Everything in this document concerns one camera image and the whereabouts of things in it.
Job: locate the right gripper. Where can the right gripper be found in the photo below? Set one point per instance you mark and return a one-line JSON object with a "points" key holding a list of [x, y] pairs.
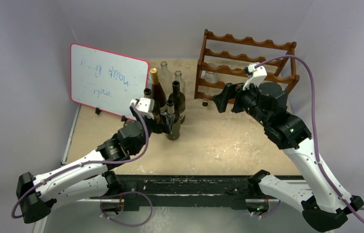
{"points": [[237, 98]]}

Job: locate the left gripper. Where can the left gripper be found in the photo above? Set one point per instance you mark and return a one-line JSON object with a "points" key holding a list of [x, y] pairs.
{"points": [[160, 127]]}

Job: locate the dark gold-capped wine bottle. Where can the dark gold-capped wine bottle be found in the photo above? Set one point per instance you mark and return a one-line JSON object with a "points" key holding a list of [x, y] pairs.
{"points": [[158, 92]]}

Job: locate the clear slim glass bottle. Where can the clear slim glass bottle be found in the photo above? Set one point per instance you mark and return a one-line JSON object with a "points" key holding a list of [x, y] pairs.
{"points": [[165, 77]]}

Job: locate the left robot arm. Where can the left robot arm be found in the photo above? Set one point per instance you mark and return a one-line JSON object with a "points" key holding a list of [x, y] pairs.
{"points": [[92, 175]]}

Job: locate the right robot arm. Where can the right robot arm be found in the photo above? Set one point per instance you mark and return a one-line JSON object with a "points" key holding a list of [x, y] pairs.
{"points": [[320, 204]]}

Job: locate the clear labelled bottle in rack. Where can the clear labelled bottle in rack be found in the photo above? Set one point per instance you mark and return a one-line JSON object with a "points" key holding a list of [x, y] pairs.
{"points": [[210, 77]]}

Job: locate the brown wooden wine rack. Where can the brown wooden wine rack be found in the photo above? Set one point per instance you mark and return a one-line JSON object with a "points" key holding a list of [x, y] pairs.
{"points": [[285, 67]]}

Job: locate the red framed whiteboard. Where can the red framed whiteboard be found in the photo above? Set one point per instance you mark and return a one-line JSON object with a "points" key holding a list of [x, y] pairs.
{"points": [[106, 80]]}

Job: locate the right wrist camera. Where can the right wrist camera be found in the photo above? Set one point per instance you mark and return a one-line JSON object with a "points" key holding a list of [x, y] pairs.
{"points": [[256, 74]]}

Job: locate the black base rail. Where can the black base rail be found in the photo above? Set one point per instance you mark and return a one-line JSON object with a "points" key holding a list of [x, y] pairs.
{"points": [[232, 191]]}

